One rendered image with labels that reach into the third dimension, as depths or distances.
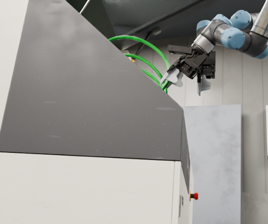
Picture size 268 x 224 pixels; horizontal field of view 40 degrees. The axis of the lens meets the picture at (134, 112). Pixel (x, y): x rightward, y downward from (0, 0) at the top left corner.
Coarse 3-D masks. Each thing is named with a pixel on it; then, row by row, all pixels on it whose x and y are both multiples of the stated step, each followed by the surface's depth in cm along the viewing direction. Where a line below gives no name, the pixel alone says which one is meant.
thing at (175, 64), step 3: (177, 60) 148; (180, 60) 149; (174, 63) 147; (177, 63) 147; (171, 66) 147; (174, 66) 147; (177, 66) 148; (168, 69) 148; (171, 69) 148; (168, 72) 148
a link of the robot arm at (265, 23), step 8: (264, 8) 139; (264, 16) 138; (256, 24) 141; (264, 24) 139; (256, 32) 140; (264, 32) 139; (256, 40) 141; (264, 40) 141; (248, 48) 140; (256, 48) 141; (264, 48) 142; (256, 56) 144; (264, 56) 144
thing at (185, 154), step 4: (184, 120) 118; (184, 124) 118; (184, 128) 119; (184, 132) 119; (184, 136) 120; (184, 140) 121; (184, 144) 121; (184, 148) 122; (188, 148) 152; (184, 152) 122; (188, 152) 153; (184, 156) 123; (188, 156) 154; (184, 160) 124; (188, 160) 155; (184, 164) 124; (188, 164) 156; (184, 168) 125; (188, 168) 157; (184, 172) 126; (184, 176) 128; (188, 176) 159; (188, 180) 160; (188, 184) 161; (188, 188) 162; (188, 192) 165
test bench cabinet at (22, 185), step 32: (0, 160) 115; (32, 160) 113; (64, 160) 111; (96, 160) 110; (128, 160) 108; (160, 160) 107; (0, 192) 111; (32, 192) 109; (64, 192) 108; (96, 192) 106; (128, 192) 105; (160, 192) 103
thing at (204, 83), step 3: (201, 75) 162; (204, 75) 162; (204, 78) 161; (201, 81) 161; (204, 81) 161; (207, 81) 161; (198, 84) 160; (201, 84) 160; (204, 84) 160; (207, 84) 160; (210, 84) 160; (198, 87) 160; (201, 87) 160; (204, 87) 160; (198, 90) 160; (198, 93) 161
